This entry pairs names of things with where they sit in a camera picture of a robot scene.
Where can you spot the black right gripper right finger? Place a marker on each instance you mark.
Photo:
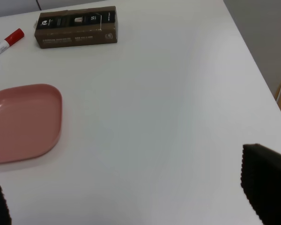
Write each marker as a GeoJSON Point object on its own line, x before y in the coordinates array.
{"type": "Point", "coordinates": [261, 182]}

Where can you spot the pink square plate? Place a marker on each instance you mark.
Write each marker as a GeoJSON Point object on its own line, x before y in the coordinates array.
{"type": "Point", "coordinates": [30, 121]}

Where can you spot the red white marker pen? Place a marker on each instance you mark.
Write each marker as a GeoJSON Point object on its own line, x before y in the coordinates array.
{"type": "Point", "coordinates": [11, 40]}

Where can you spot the brown cardboard box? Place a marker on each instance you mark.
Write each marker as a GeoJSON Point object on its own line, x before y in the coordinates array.
{"type": "Point", "coordinates": [91, 26]}

